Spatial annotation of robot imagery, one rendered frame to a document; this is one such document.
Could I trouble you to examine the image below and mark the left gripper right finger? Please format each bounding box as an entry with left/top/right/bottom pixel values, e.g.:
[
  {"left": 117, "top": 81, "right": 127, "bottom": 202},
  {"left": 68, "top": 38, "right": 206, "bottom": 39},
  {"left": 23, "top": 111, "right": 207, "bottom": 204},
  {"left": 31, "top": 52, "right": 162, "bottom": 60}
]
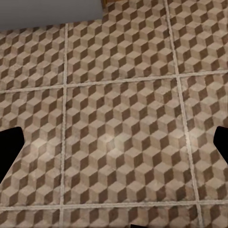
[{"left": 213, "top": 126, "right": 228, "bottom": 164}]

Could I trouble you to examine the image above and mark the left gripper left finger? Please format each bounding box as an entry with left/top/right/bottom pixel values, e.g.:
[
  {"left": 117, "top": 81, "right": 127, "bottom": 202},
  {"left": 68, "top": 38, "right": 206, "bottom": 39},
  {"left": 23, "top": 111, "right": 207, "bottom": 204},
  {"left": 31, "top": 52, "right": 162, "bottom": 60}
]
[{"left": 0, "top": 126, "right": 25, "bottom": 183}]

